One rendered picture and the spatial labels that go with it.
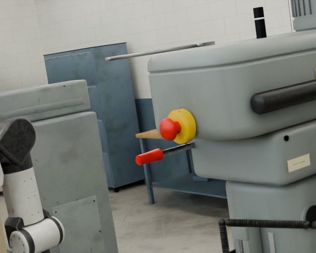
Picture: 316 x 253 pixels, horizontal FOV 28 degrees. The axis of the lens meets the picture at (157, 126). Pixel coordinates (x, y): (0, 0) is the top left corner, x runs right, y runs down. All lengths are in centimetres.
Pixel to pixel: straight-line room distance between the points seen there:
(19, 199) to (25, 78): 929
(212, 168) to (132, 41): 762
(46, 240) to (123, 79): 705
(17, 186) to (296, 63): 85
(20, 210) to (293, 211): 77
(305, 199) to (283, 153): 13
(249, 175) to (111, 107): 741
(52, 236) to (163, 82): 69
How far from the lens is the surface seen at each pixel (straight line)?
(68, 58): 898
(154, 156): 118
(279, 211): 119
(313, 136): 117
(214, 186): 720
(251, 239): 122
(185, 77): 109
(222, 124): 105
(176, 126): 109
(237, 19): 723
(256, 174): 115
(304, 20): 138
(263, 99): 101
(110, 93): 853
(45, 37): 1093
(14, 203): 168
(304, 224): 107
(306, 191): 120
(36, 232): 168
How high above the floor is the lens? 191
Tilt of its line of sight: 7 degrees down
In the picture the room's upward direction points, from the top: 8 degrees counter-clockwise
